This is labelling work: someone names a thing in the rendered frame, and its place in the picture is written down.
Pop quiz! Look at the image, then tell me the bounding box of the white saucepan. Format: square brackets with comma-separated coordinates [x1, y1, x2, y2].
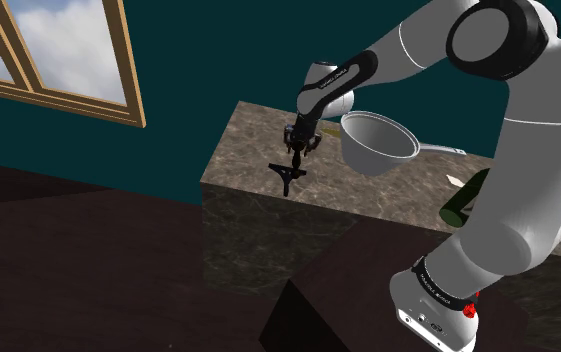
[339, 109, 468, 178]

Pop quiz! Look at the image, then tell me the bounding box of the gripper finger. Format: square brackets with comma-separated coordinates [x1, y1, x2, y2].
[299, 134, 323, 169]
[283, 124, 302, 169]

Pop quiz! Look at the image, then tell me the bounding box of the dark green bottle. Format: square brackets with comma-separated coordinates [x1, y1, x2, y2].
[438, 167, 491, 230]

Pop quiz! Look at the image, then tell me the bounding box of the black T-shaped tool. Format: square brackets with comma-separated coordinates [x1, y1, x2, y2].
[268, 162, 308, 199]

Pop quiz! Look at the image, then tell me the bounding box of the wooden framed window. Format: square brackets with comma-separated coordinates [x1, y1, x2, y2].
[0, 0, 148, 129]

